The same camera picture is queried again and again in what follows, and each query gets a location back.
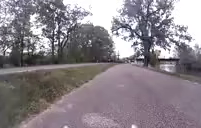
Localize grey asphalt path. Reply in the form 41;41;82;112
17;63;201;128

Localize row of trees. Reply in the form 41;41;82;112
0;0;117;68

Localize large lone tree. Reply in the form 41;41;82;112
110;0;193;68

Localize grass strip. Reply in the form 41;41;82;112
0;63;117;128

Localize grey side road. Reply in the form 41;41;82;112
0;62;102;77

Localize grass verge by water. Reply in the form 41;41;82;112
131;63;201;89

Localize trees and bushes by water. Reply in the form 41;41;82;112
173;35;201;74

